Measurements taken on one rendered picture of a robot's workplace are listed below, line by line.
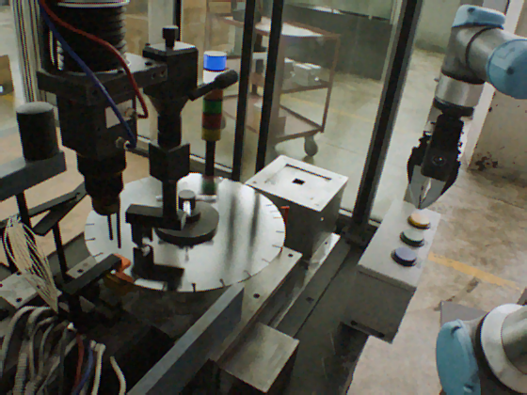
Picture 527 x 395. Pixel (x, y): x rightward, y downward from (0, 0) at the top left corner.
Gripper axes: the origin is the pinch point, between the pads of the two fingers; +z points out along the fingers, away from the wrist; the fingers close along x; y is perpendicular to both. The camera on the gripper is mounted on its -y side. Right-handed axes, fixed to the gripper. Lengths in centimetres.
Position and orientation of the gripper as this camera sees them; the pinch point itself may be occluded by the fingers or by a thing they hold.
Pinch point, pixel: (420, 205)
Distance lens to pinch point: 83.4
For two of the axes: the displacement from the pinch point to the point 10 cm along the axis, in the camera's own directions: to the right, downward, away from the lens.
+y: 4.9, -4.3, 7.6
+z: -1.0, 8.4, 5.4
